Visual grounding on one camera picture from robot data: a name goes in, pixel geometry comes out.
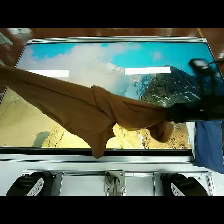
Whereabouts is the brown shirt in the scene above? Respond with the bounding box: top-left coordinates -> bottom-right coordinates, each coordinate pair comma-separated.
0,64 -> 175,160

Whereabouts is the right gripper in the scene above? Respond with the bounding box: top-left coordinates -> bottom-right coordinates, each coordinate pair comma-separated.
165,101 -> 196,124

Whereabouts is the silver frame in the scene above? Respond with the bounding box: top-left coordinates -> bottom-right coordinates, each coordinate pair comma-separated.
0,35 -> 224,197

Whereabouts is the white garment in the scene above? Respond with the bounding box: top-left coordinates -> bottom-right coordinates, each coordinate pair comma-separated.
185,121 -> 198,158

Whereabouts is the blue garment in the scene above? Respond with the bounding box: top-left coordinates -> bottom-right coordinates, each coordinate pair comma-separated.
194,120 -> 224,175

